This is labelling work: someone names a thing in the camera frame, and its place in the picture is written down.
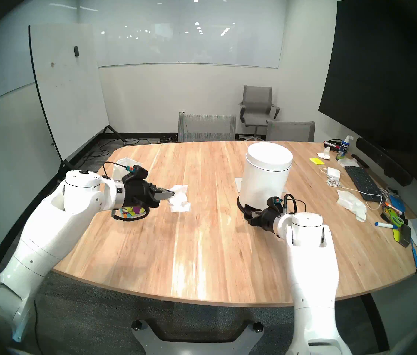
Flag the white pedal trash bin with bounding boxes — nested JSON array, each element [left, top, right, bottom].
[[237, 142, 293, 222]]

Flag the grey office chair with armrests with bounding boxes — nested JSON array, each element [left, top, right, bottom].
[[238, 85, 280, 141]]

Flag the large crumpled white tissue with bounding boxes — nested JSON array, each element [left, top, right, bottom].
[[336, 189, 367, 222]]

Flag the large black wall screen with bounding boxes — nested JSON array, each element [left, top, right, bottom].
[[318, 0, 417, 173]]

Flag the mobile whiteboard on stand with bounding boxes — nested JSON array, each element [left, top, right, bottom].
[[28, 23, 127, 185]]

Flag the black video bar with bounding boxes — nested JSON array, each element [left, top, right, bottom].
[[356, 137, 413, 186]]

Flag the black keyboard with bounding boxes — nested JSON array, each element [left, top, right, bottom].
[[344, 166, 385, 202]]

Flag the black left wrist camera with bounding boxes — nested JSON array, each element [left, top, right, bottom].
[[123, 166, 149, 182]]

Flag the white tissue in box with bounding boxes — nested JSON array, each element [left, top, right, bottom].
[[113, 158, 144, 178]]

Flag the black floor cable bundle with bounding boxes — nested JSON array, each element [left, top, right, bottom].
[[123, 134, 177, 146]]

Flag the long black floor cable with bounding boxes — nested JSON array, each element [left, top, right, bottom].
[[56, 147, 109, 190]]

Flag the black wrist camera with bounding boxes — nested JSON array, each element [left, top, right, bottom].
[[266, 196, 285, 213], [123, 166, 149, 182]]

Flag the white charger cable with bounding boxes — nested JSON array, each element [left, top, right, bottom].
[[318, 167, 392, 210]]

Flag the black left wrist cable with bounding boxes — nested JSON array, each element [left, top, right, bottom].
[[103, 162, 150, 221]]

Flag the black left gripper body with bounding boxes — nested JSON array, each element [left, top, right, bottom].
[[121, 179, 159, 210]]

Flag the dark grey block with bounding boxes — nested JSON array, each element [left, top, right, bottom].
[[393, 225, 412, 247]]

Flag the grey mesh back chair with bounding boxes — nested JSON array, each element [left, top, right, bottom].
[[177, 112, 237, 143]]

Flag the wide glass wall whiteboard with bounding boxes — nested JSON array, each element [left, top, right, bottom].
[[79, 0, 287, 69]]

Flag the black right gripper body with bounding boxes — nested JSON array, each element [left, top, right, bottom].
[[258, 208, 282, 232]]

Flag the whiteboard cleaner spray bottle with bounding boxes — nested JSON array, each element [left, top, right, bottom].
[[336, 135, 354, 161]]

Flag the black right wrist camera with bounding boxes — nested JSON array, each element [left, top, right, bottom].
[[266, 196, 285, 213]]

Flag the green handled scissors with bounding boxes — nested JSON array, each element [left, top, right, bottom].
[[383, 206, 405, 227]]

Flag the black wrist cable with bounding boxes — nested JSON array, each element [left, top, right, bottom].
[[282, 194, 307, 215], [103, 162, 150, 221]]

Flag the grey fabric back chair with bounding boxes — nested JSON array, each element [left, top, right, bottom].
[[266, 121, 316, 142]]

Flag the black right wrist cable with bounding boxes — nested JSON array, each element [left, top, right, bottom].
[[282, 194, 307, 215]]

